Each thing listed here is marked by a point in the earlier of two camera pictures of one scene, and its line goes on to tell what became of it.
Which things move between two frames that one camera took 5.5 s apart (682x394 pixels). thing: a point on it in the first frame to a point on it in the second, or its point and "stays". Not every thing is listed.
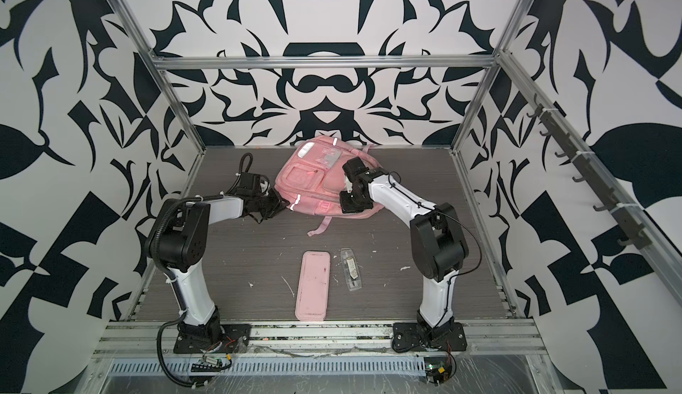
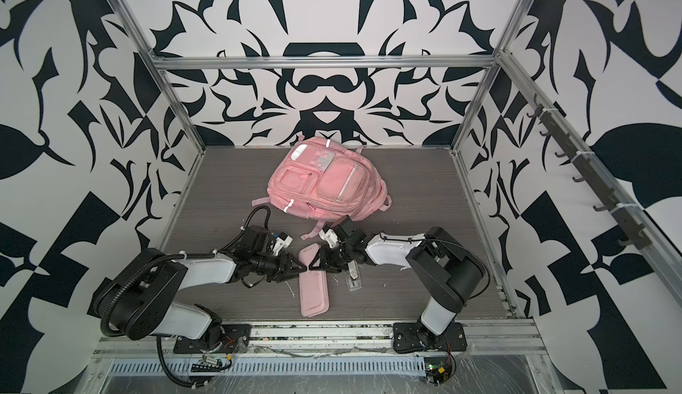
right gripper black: x=345 y=208 to x=325 y=262
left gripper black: x=280 y=203 to x=285 y=269
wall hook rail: x=591 y=171 stays
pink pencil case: x=313 y=291 stays
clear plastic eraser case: x=351 y=269 stays
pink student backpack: x=312 y=178 stays
